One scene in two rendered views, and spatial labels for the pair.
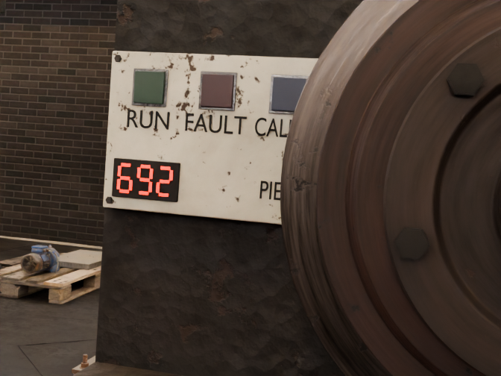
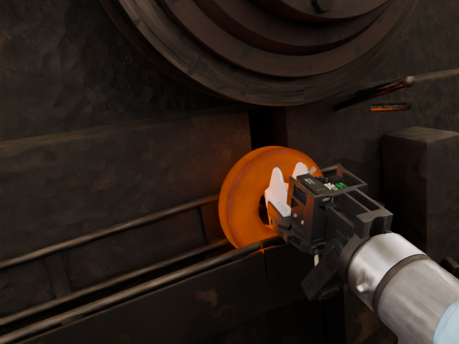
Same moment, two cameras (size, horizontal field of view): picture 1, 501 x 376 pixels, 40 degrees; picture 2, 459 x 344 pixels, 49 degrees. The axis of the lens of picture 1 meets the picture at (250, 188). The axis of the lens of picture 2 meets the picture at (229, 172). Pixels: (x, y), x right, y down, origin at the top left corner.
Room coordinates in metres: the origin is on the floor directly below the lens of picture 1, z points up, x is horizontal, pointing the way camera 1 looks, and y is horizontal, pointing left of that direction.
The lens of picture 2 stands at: (0.13, 0.21, 0.97)
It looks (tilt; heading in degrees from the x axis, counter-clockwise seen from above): 15 degrees down; 322
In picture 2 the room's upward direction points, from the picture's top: 6 degrees counter-clockwise
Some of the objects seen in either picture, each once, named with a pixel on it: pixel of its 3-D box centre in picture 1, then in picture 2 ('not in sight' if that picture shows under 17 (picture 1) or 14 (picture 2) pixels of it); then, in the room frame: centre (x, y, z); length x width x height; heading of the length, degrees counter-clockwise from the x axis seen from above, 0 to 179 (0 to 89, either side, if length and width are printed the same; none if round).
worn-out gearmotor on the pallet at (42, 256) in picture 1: (48, 258); not in sight; (5.04, 1.44, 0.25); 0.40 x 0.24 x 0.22; 166
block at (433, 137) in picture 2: not in sight; (419, 205); (0.55, -0.49, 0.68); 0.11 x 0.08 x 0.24; 166
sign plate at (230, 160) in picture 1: (217, 136); not in sight; (0.78, 0.04, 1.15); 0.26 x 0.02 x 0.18; 76
